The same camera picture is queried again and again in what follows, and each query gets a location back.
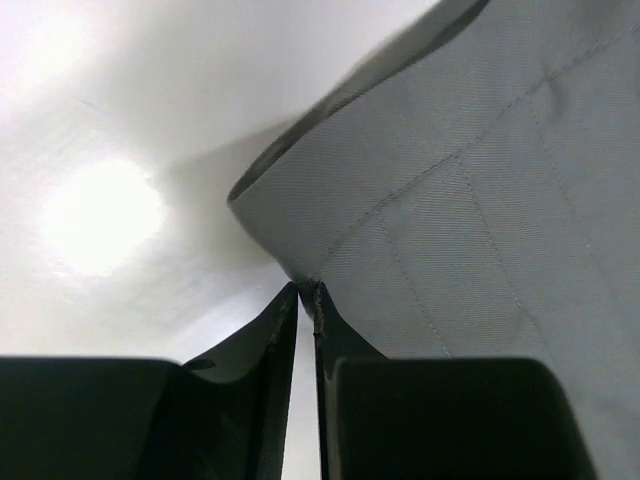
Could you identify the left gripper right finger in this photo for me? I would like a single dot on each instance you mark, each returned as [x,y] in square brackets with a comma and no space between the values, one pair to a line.
[469,418]

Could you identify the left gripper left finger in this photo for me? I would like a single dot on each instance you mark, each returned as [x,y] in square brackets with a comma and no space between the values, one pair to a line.
[221,415]

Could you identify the grey pleated skirt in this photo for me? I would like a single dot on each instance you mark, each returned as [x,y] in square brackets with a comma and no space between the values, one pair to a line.
[473,190]

